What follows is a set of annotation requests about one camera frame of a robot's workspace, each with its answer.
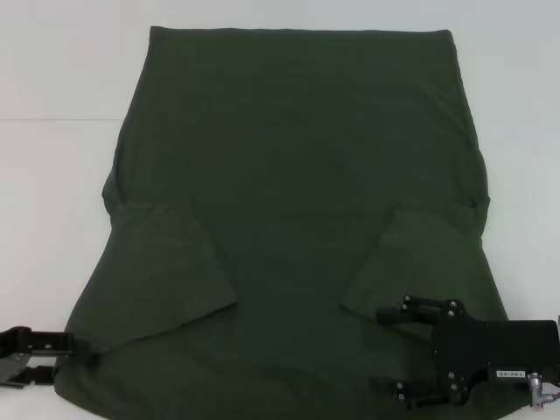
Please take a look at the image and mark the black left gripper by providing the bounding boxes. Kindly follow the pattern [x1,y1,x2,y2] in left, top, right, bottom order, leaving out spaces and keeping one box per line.
[0,325,101,389]

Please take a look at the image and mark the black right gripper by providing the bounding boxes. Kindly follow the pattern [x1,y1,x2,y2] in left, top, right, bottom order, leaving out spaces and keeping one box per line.
[369,295,560,412]

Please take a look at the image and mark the dark green t-shirt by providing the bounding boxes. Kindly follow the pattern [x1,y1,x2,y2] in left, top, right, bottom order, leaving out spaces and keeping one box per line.
[54,24,526,420]

